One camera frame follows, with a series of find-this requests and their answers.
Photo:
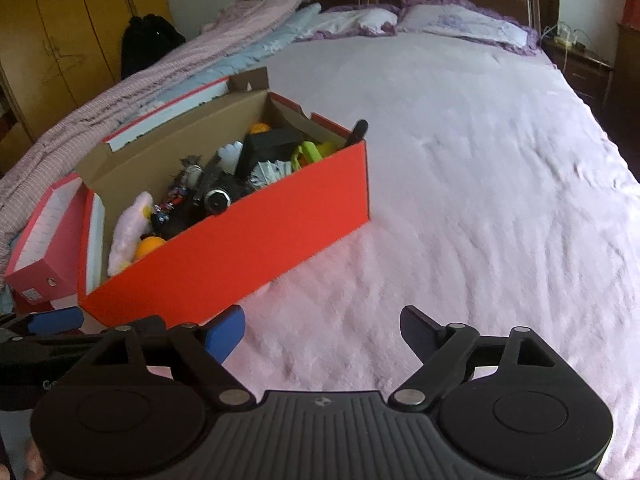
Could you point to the dark wooden cabinet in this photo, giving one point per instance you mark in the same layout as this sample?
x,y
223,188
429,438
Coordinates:
x,y
629,100

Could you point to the green plastic toy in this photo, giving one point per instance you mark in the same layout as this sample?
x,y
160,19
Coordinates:
x,y
306,154

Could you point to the colourful small toy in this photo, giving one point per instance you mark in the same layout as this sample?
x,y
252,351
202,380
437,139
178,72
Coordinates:
x,y
172,201

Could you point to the lilac floral pillow purple frill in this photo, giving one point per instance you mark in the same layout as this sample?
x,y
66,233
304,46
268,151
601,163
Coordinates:
x,y
465,22

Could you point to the black flashlight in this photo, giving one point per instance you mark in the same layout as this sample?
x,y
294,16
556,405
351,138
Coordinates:
x,y
217,201

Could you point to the pink plush toy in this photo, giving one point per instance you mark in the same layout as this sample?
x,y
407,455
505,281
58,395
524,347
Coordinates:
x,y
131,235

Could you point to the red shoe box lid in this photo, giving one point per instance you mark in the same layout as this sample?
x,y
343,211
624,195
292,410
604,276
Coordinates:
x,y
35,280

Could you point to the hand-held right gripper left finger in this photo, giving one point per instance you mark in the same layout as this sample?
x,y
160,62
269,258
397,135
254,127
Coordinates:
x,y
225,334

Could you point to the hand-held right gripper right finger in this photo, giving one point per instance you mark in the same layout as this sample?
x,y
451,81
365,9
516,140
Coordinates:
x,y
419,331

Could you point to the yellow wooden wardrobe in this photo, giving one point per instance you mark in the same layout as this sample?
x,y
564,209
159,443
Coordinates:
x,y
75,10

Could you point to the dark grey rectangular box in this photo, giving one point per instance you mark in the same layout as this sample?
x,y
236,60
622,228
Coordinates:
x,y
272,150

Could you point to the pink checked blanket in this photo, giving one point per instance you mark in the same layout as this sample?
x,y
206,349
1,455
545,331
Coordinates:
x,y
100,105

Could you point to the dark wooden nightstand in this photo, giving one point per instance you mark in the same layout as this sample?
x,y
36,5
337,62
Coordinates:
x,y
580,75

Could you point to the red cardboard shoe box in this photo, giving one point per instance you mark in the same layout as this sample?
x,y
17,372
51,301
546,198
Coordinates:
x,y
250,250

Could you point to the orange printed ping pong ball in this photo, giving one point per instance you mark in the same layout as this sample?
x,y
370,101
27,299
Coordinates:
x,y
260,128

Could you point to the light blue floral quilt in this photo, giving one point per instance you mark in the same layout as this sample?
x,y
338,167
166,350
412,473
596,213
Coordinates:
x,y
260,45

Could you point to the light pink bed sheet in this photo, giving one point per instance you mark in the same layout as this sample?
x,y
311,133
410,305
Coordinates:
x,y
450,185

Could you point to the black bag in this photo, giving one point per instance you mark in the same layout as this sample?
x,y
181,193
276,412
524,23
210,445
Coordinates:
x,y
150,45

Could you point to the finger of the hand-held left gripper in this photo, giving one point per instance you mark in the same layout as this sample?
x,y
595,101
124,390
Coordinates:
x,y
150,324
55,321

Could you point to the white pillow purple frill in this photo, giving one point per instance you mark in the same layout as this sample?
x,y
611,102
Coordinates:
x,y
350,22

